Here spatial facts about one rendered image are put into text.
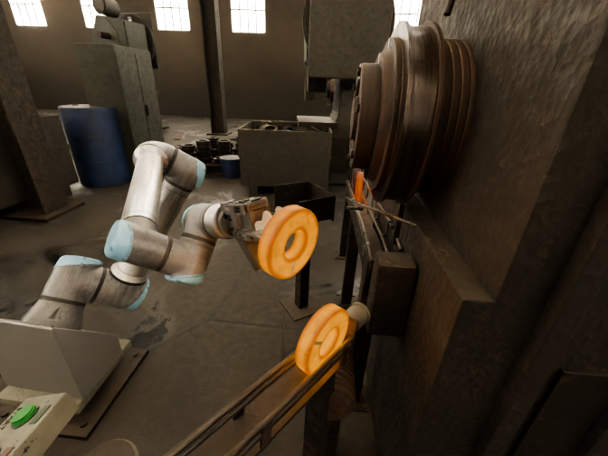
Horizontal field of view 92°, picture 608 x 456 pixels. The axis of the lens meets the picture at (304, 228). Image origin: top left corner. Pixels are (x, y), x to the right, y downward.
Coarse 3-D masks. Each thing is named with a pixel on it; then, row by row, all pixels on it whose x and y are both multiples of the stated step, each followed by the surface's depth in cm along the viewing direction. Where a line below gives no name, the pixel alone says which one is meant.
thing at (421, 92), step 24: (408, 24) 66; (408, 48) 63; (432, 48) 63; (408, 72) 61; (432, 72) 62; (408, 96) 61; (432, 96) 62; (408, 120) 64; (432, 120) 63; (408, 144) 66; (408, 168) 70; (384, 192) 78; (408, 192) 77
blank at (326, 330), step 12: (324, 312) 61; (336, 312) 61; (312, 324) 59; (324, 324) 58; (336, 324) 63; (300, 336) 59; (312, 336) 58; (324, 336) 60; (336, 336) 66; (300, 348) 58; (312, 348) 58; (324, 348) 66; (336, 348) 67; (300, 360) 59; (312, 360) 59; (324, 360) 64
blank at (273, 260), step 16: (288, 208) 57; (304, 208) 59; (272, 224) 55; (288, 224) 56; (304, 224) 60; (272, 240) 54; (304, 240) 63; (272, 256) 55; (288, 256) 62; (304, 256) 64; (272, 272) 57; (288, 272) 61
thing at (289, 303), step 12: (276, 192) 155; (288, 192) 159; (300, 192) 163; (312, 192) 160; (324, 192) 150; (276, 204) 158; (288, 204) 162; (300, 204) 134; (312, 204) 138; (324, 204) 141; (324, 216) 144; (300, 276) 164; (300, 288) 167; (288, 300) 180; (300, 300) 172; (312, 300) 181; (288, 312) 171; (300, 312) 171; (312, 312) 172
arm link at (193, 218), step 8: (192, 208) 79; (200, 208) 76; (184, 216) 79; (192, 216) 77; (200, 216) 74; (184, 224) 80; (192, 224) 76; (200, 224) 74; (184, 232) 76; (192, 232) 75; (200, 232) 75; (216, 240) 80
